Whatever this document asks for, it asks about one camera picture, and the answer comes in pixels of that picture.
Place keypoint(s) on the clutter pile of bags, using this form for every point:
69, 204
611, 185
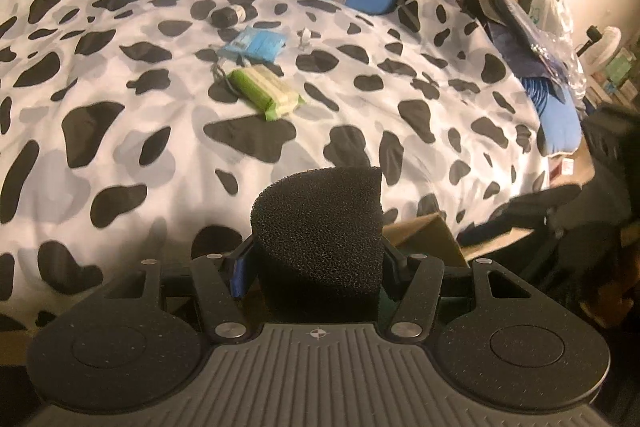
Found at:
534, 38

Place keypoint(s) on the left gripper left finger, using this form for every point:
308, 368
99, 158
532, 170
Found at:
220, 282

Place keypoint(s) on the black foam sponge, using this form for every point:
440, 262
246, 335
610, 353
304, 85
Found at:
319, 239

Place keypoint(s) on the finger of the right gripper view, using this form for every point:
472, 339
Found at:
528, 212

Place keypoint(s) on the green wet wipes pack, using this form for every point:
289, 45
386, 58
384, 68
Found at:
270, 94

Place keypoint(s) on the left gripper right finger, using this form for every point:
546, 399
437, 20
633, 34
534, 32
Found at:
414, 283

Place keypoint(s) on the cardboard box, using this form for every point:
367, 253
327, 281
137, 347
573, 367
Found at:
430, 235

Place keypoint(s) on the cow print blanket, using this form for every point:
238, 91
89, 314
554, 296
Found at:
121, 138

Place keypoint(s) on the black roll white band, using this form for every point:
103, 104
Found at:
228, 16

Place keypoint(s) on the blue tissue pack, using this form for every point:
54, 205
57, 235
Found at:
259, 44

